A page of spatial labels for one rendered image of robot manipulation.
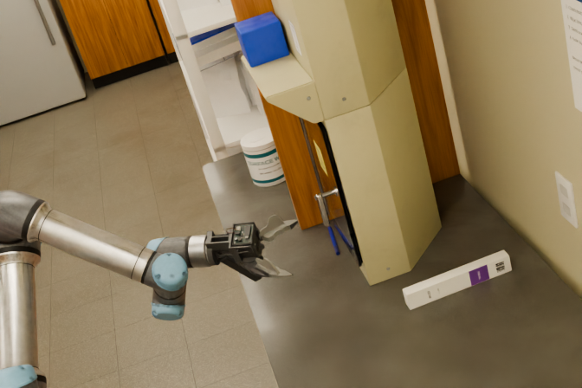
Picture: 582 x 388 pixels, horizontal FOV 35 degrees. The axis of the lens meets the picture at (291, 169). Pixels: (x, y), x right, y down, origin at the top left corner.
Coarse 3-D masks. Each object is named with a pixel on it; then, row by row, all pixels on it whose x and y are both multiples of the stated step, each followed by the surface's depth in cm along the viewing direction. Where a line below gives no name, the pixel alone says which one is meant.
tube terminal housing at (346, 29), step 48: (288, 0) 198; (336, 0) 196; (384, 0) 211; (288, 48) 225; (336, 48) 201; (384, 48) 212; (336, 96) 205; (384, 96) 213; (336, 144) 210; (384, 144) 214; (384, 192) 218; (432, 192) 237; (384, 240) 224
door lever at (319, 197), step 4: (324, 192) 220; (328, 192) 220; (332, 192) 220; (336, 192) 220; (316, 196) 220; (320, 196) 220; (324, 196) 220; (336, 196) 221; (320, 200) 220; (320, 204) 221; (324, 204) 221; (320, 208) 221; (324, 208) 221; (320, 212) 222; (324, 212) 222; (324, 216) 222; (324, 220) 223; (328, 220) 223; (324, 224) 224; (328, 224) 223
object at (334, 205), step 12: (312, 132) 226; (324, 132) 209; (312, 144) 235; (324, 144) 212; (324, 156) 219; (324, 180) 236; (336, 180) 215; (336, 204) 228; (336, 216) 236; (336, 228) 246; (348, 228) 221; (348, 240) 229; (360, 264) 226
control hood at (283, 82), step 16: (272, 64) 219; (288, 64) 216; (256, 80) 212; (272, 80) 210; (288, 80) 207; (304, 80) 204; (272, 96) 202; (288, 96) 203; (304, 96) 203; (304, 112) 205; (320, 112) 206
